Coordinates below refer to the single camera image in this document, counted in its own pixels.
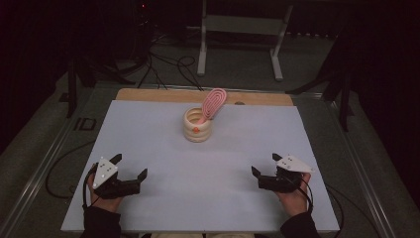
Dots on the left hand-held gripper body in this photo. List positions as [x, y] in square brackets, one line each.
[104, 172]

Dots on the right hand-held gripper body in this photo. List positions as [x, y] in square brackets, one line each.
[294, 163]

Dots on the cream duck cup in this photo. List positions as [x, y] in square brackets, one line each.
[197, 136]

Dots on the pink slotted plate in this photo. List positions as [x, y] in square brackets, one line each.
[214, 100]

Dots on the person's left hand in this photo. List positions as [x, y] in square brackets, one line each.
[105, 204]

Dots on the person's right hand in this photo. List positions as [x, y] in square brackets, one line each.
[295, 203]

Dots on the black tripod stand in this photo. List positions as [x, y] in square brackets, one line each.
[345, 105]
[71, 92]

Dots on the grey metal stand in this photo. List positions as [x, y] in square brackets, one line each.
[244, 24]

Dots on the metal floor rail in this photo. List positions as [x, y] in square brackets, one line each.
[368, 190]
[41, 177]

